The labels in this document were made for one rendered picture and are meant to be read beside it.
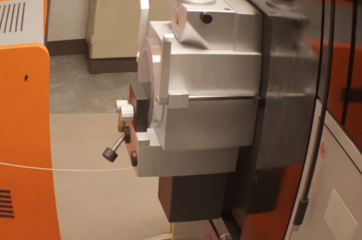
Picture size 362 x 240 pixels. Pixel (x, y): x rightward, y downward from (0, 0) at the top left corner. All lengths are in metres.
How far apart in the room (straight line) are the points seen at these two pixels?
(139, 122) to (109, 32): 3.21
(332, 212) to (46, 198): 0.74
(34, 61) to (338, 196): 0.66
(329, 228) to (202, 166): 0.27
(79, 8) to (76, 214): 2.94
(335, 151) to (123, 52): 3.50
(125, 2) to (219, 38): 3.21
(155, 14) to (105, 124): 2.19
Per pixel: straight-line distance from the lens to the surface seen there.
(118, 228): 1.35
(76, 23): 4.26
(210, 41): 0.66
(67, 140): 1.68
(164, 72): 0.64
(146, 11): 0.74
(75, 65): 4.15
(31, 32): 1.11
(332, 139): 0.50
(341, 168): 0.48
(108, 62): 4.01
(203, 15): 0.64
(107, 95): 3.74
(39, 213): 1.17
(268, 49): 0.66
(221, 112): 0.68
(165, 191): 0.76
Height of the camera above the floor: 1.47
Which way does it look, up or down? 23 degrees down
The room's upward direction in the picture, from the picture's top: 4 degrees clockwise
